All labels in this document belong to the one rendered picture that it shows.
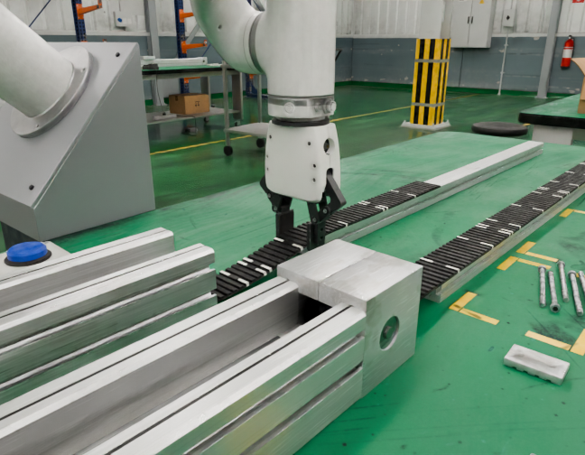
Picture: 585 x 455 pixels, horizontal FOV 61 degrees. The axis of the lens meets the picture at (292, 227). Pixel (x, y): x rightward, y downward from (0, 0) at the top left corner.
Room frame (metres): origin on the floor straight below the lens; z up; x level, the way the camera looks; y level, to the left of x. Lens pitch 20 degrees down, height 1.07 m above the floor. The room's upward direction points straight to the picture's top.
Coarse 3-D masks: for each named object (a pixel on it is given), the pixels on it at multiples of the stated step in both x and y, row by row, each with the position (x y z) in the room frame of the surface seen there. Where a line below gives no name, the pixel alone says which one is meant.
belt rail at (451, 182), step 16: (528, 144) 1.32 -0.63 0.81; (480, 160) 1.14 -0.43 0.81; (496, 160) 1.14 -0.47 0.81; (512, 160) 1.19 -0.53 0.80; (448, 176) 0.99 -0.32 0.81; (464, 176) 0.99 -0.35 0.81; (480, 176) 1.06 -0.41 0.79; (432, 192) 0.89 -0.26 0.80; (448, 192) 0.94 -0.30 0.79; (400, 208) 0.81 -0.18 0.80; (416, 208) 0.85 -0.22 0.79; (368, 224) 0.75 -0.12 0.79; (384, 224) 0.77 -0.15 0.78; (352, 240) 0.71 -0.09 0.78
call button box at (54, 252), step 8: (48, 248) 0.54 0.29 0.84; (56, 248) 0.54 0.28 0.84; (0, 256) 0.52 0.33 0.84; (48, 256) 0.51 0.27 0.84; (56, 256) 0.52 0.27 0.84; (0, 264) 0.50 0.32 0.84; (8, 264) 0.49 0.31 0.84; (16, 264) 0.49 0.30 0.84; (24, 264) 0.49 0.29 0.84; (32, 264) 0.49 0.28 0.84; (0, 272) 0.48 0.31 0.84; (8, 272) 0.48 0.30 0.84
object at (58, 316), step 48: (144, 240) 0.50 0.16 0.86; (0, 288) 0.39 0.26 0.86; (48, 288) 0.42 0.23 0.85; (96, 288) 0.39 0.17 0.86; (144, 288) 0.42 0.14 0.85; (192, 288) 0.46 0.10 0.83; (0, 336) 0.33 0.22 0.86; (48, 336) 0.35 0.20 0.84; (96, 336) 0.38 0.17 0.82; (144, 336) 0.41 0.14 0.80; (0, 384) 0.33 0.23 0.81
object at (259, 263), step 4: (248, 256) 0.61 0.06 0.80; (252, 256) 0.61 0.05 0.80; (256, 256) 0.61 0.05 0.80; (244, 260) 0.60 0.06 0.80; (248, 260) 0.60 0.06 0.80; (252, 260) 0.60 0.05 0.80; (256, 260) 0.60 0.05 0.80; (260, 260) 0.60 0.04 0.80; (264, 260) 0.60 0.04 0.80; (248, 264) 0.60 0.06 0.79; (252, 264) 0.59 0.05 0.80; (256, 264) 0.59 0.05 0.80; (260, 264) 0.59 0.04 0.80; (264, 264) 0.59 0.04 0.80; (268, 264) 0.59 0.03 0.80; (272, 264) 0.58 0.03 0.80; (260, 268) 0.58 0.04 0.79; (264, 268) 0.58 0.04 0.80; (268, 268) 0.57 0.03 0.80; (272, 268) 0.58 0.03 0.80; (268, 272) 0.57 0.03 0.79
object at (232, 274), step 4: (228, 268) 0.58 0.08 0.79; (220, 272) 0.58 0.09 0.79; (224, 272) 0.57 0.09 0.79; (228, 272) 0.58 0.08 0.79; (232, 272) 0.57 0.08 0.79; (236, 272) 0.57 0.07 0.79; (224, 276) 0.57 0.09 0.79; (228, 276) 0.56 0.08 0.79; (232, 276) 0.56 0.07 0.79; (236, 276) 0.56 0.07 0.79; (240, 276) 0.56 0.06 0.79; (244, 276) 0.56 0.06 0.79; (248, 276) 0.56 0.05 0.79; (232, 280) 0.56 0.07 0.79; (236, 280) 0.55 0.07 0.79; (240, 280) 0.55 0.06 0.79; (244, 280) 0.55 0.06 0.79; (248, 280) 0.55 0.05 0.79; (252, 280) 0.55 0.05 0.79; (244, 284) 0.54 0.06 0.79; (248, 284) 0.55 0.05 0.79
